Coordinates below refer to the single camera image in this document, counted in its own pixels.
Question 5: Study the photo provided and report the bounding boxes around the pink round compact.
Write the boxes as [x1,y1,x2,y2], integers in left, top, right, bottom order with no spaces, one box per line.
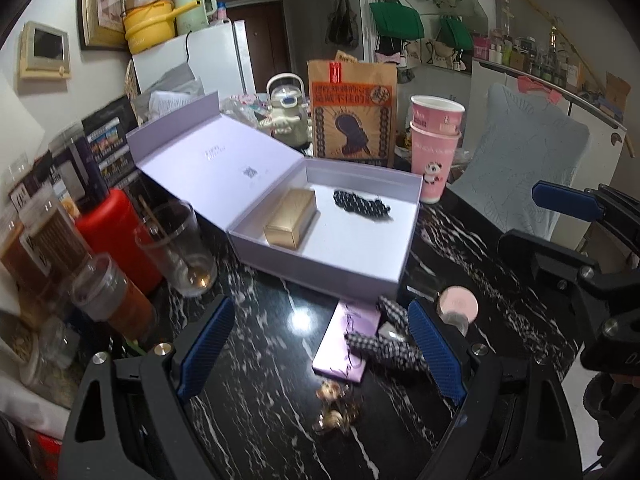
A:
[436,286,478,337]

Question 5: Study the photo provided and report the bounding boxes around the black white gingham scrunchie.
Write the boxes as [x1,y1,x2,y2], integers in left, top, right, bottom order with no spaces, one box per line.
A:
[344,296,428,372]

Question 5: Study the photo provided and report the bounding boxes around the gold bear hair claw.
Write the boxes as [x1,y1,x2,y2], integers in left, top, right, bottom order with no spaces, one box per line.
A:
[312,379,361,434]

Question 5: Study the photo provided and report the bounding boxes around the purple signed card box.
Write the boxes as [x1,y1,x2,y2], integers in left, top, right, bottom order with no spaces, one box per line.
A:
[311,299,382,384]

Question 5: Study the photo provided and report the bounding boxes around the white low cabinet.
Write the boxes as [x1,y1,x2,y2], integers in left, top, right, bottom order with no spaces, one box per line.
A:
[462,62,626,249]

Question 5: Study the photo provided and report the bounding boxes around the clear lidded plastic cup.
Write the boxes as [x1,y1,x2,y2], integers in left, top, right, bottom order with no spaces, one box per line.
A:
[70,254,155,341]

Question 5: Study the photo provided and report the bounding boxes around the lower pink panda cup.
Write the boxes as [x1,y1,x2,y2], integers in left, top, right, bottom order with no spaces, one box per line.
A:
[410,122,460,204]

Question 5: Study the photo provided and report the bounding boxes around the upper pink paper cup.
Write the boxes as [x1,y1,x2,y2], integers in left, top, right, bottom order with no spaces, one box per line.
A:
[411,96,465,136]

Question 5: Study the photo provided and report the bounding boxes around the black polka-dot scrunchie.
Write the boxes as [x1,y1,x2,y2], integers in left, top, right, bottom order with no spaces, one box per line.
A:
[333,190,390,220]

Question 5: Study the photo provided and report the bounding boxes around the clear drinking glass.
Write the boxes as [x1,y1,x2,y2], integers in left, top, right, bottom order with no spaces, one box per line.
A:
[134,200,217,298]

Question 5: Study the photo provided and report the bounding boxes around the red plastic container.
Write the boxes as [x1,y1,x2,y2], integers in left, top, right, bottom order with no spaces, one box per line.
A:
[75,188,163,294]

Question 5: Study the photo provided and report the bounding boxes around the lavender open gift box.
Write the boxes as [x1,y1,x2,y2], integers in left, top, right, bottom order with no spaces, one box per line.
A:
[127,93,422,302]

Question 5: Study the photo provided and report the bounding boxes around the brown fried chicken paper bag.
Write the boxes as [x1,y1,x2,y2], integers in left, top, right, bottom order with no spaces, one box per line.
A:
[307,58,397,167]

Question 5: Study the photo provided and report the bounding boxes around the green tote bag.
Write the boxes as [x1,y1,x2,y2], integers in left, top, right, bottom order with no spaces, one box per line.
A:
[369,2,425,42]

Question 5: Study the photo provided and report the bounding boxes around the gold rectangular small box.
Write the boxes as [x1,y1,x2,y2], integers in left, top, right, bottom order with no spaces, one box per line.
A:
[264,188,317,249]

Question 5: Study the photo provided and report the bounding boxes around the cream robot-shaped kettle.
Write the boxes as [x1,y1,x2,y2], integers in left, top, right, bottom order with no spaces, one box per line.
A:
[259,73,311,151]

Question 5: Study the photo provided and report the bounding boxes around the white refrigerator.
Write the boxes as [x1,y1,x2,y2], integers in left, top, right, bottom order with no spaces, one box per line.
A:
[132,21,256,99]

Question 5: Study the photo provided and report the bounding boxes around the yellow pot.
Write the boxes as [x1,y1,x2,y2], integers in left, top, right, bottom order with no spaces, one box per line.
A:
[124,0,190,55]

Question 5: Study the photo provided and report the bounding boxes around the light green electric kettle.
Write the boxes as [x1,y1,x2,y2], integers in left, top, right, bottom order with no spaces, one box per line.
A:
[174,0,217,36]

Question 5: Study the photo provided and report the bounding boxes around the framed picture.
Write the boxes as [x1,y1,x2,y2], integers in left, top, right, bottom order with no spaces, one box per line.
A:
[77,0,127,51]

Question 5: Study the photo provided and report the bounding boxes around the small cream wall frame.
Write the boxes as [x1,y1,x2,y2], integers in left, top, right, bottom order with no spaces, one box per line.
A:
[18,21,70,80]

